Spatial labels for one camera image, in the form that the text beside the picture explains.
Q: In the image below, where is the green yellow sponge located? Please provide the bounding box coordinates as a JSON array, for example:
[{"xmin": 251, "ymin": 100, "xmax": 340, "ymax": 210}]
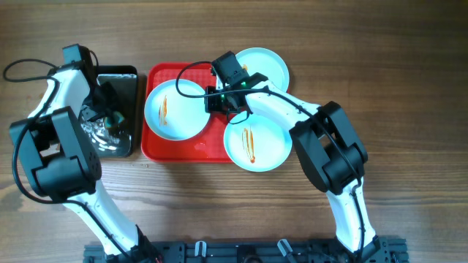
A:
[{"xmin": 103, "ymin": 111, "xmax": 125, "ymax": 129}]

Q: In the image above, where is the white plate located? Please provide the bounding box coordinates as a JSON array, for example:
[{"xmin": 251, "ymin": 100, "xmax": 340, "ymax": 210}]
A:
[
  {"xmin": 235, "ymin": 47, "xmax": 290, "ymax": 92},
  {"xmin": 223, "ymin": 112, "xmax": 292, "ymax": 172},
  {"xmin": 144, "ymin": 79, "xmax": 210, "ymax": 141}
]

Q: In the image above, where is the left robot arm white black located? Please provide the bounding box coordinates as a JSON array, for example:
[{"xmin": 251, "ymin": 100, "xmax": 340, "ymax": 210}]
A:
[{"xmin": 10, "ymin": 61, "xmax": 162, "ymax": 262}]

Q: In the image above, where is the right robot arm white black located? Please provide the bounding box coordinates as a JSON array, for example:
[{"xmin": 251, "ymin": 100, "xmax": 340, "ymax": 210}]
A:
[{"xmin": 205, "ymin": 73, "xmax": 377, "ymax": 262}]

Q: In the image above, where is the black water tray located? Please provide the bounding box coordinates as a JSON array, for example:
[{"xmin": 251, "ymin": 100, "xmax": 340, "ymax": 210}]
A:
[{"xmin": 79, "ymin": 65, "xmax": 138, "ymax": 158}]

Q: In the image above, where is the red plastic tray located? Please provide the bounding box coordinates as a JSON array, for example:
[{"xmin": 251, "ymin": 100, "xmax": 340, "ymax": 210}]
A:
[{"xmin": 140, "ymin": 62, "xmax": 231, "ymax": 163}]

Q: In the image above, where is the white plate top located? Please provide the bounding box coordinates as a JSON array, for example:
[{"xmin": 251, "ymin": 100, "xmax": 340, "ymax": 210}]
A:
[{"xmin": 235, "ymin": 47, "xmax": 290, "ymax": 92}]

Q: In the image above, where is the black mounting rail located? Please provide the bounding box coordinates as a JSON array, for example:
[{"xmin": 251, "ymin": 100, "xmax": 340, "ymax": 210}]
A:
[{"xmin": 83, "ymin": 237, "xmax": 409, "ymax": 263}]

